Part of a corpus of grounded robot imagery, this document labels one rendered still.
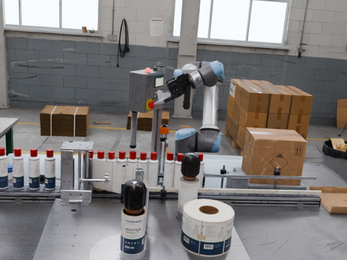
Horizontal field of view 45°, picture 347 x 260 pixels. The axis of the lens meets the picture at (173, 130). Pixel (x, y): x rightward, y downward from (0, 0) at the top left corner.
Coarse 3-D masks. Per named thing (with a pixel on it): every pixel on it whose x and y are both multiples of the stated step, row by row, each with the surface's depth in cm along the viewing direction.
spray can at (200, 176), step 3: (198, 153) 212; (201, 153) 212; (201, 156) 210; (201, 159) 211; (201, 162) 211; (201, 165) 211; (201, 168) 211; (201, 171) 212; (198, 174) 212; (201, 174) 212; (198, 177) 212; (201, 177) 213; (201, 180) 214; (201, 183) 214; (198, 186) 214; (201, 186) 215; (198, 192) 215
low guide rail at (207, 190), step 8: (208, 192) 212; (216, 192) 213; (224, 192) 213; (232, 192) 214; (240, 192) 214; (248, 192) 215; (256, 192) 215; (264, 192) 216; (272, 192) 216; (280, 192) 217; (288, 192) 217; (296, 192) 218; (304, 192) 218; (312, 192) 219; (320, 192) 220
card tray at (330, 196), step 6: (312, 186) 238; (318, 186) 238; (324, 186) 239; (324, 192) 239; (330, 192) 240; (336, 192) 240; (342, 192) 241; (324, 198) 231; (330, 198) 232; (336, 198) 233; (342, 198) 233; (324, 204) 223; (330, 204) 224; (336, 204) 224; (342, 204) 225; (330, 210) 214; (336, 210) 214; (342, 210) 214
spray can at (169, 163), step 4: (168, 152) 210; (172, 152) 210; (168, 156) 209; (172, 156) 209; (168, 160) 209; (172, 160) 210; (168, 164) 209; (172, 164) 209; (164, 168) 211; (168, 168) 209; (172, 168) 210; (164, 172) 211; (168, 172) 210; (172, 172) 211; (164, 176) 212; (168, 176) 210; (172, 176) 211; (164, 180) 212; (168, 180) 211; (172, 180) 212; (164, 184) 212; (168, 184) 212; (172, 184) 213
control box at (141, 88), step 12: (132, 72) 200; (144, 72) 201; (156, 72) 205; (132, 84) 201; (144, 84) 198; (132, 96) 202; (144, 96) 199; (132, 108) 204; (144, 108) 201; (156, 108) 210
